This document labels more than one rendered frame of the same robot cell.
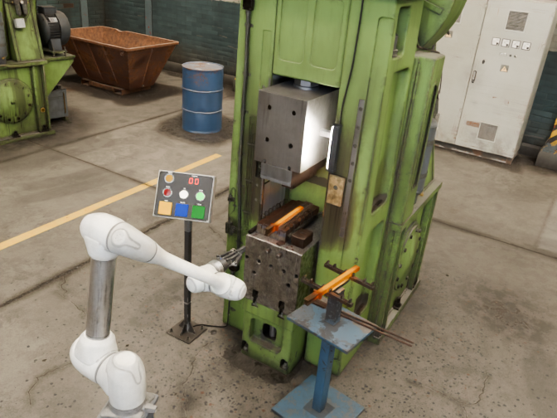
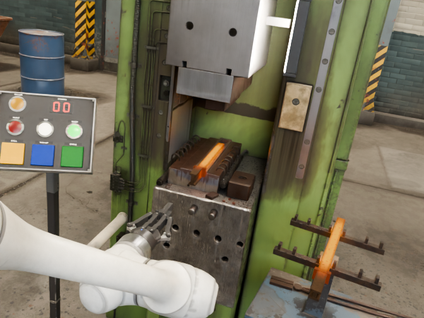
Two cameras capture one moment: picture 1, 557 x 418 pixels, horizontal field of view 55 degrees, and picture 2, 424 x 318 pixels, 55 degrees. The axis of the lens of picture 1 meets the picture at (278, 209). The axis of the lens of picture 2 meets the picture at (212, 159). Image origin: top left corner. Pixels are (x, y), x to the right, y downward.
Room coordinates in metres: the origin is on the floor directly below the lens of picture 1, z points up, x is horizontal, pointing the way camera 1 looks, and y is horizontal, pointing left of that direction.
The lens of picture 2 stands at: (1.40, 0.36, 1.60)
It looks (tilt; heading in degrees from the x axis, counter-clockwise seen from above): 21 degrees down; 344
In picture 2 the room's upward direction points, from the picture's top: 8 degrees clockwise
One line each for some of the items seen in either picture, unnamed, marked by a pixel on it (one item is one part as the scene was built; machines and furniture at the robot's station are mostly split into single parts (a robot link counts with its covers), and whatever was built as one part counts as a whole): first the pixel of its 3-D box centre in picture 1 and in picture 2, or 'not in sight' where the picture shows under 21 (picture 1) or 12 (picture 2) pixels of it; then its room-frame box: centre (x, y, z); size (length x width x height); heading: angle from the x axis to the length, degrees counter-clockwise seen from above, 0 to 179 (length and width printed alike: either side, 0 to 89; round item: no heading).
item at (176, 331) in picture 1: (186, 325); not in sight; (2.98, 0.56, 0.05); 0.22 x 0.22 x 0.09; 61
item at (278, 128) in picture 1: (304, 125); (238, 11); (2.94, -0.11, 1.56); 0.42 x 0.39 x 0.40; 151
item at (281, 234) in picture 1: (288, 218); (207, 160); (2.96, -0.07, 0.96); 0.42 x 0.20 x 0.09; 151
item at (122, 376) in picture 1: (124, 376); not in sight; (1.72, 0.59, 0.77); 0.18 x 0.16 x 0.22; 58
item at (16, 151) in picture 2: (165, 208); (12, 153); (2.85, 0.67, 1.01); 0.07 x 0.05 x 0.07; 86
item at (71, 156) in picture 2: (198, 211); (72, 156); (2.84, 0.47, 1.01); 0.07 x 0.05 x 0.07; 86
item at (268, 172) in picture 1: (294, 163); (219, 76); (2.96, -0.07, 1.32); 0.42 x 0.20 x 0.10; 151
